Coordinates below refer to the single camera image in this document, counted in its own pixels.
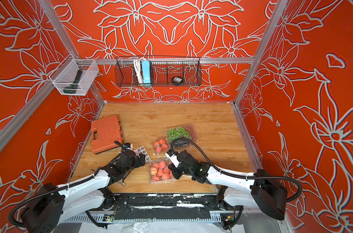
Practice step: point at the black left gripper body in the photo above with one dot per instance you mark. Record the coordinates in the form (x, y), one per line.
(135, 164)

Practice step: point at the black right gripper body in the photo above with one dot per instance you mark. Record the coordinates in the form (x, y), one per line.
(182, 169)

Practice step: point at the fruit sticker sheet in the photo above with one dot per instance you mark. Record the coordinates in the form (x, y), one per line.
(142, 151)

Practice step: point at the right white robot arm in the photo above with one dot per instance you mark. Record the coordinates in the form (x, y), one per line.
(261, 190)

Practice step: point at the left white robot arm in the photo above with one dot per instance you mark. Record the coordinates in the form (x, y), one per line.
(52, 205)

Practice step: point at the clear box large peaches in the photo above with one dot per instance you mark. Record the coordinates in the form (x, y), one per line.
(159, 171)

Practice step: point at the small metal rod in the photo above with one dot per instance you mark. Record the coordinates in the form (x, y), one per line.
(122, 182)

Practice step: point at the clear box of grapes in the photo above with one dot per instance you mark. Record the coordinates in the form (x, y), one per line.
(185, 131)

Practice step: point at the orange plastic tool case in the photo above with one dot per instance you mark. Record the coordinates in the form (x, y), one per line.
(105, 132)

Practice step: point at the small black device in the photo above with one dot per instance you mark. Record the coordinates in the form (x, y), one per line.
(177, 80)

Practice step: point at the black tool in bin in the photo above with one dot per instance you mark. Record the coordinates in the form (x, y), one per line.
(72, 88)

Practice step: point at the light blue box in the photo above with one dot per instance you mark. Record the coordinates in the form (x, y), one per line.
(146, 69)

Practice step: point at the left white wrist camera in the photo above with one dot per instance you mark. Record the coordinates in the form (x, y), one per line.
(128, 146)

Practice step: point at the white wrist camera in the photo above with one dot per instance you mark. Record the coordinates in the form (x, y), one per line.
(128, 146)
(172, 156)

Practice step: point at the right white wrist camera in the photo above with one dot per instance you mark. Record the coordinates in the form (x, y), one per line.
(172, 156)

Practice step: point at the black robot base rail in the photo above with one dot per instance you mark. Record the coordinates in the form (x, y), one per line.
(168, 206)

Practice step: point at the black wire wall basket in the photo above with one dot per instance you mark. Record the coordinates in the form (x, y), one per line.
(128, 71)

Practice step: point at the clear acrylic wall bin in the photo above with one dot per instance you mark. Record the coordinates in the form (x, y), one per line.
(64, 74)

